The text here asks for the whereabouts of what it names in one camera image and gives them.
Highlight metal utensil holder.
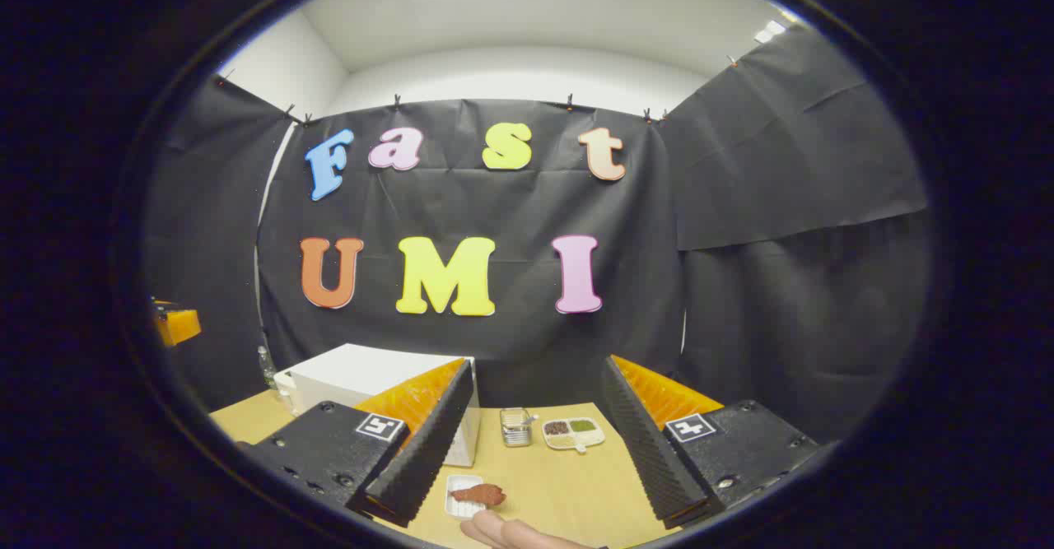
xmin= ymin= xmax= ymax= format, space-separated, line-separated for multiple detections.
xmin=500 ymin=407 xmax=540 ymax=449

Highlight red-brown meat piece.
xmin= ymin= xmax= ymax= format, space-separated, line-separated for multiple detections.
xmin=450 ymin=484 xmax=507 ymax=508

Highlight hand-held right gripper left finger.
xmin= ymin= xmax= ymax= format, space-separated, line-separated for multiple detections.
xmin=237 ymin=357 xmax=475 ymax=528

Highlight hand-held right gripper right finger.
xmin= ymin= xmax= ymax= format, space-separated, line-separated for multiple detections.
xmin=601 ymin=355 xmax=822 ymax=530

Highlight white rectangular tray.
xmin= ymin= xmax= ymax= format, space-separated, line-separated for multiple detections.
xmin=445 ymin=474 xmax=487 ymax=519

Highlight white microwave oven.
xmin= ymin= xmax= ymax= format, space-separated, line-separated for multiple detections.
xmin=288 ymin=343 xmax=480 ymax=468

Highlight black backdrop cloth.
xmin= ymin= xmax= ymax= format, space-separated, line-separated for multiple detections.
xmin=140 ymin=26 xmax=935 ymax=451

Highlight divided plate with beans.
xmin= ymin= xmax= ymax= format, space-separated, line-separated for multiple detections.
xmin=542 ymin=417 xmax=606 ymax=454

